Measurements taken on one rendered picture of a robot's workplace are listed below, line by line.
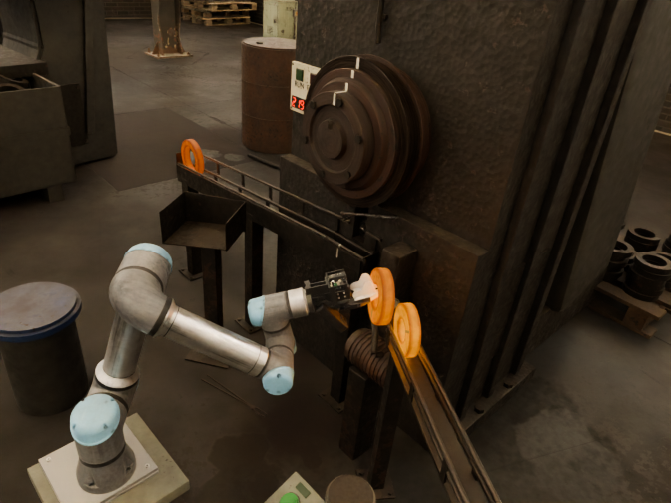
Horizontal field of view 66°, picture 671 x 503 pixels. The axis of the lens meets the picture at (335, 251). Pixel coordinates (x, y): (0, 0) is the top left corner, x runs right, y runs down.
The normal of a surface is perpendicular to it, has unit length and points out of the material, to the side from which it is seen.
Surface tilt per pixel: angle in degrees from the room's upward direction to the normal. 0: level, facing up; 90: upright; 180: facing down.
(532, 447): 0
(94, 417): 7
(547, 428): 0
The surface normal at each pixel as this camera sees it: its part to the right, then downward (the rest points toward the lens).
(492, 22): -0.73, 0.30
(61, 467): 0.07, -0.86
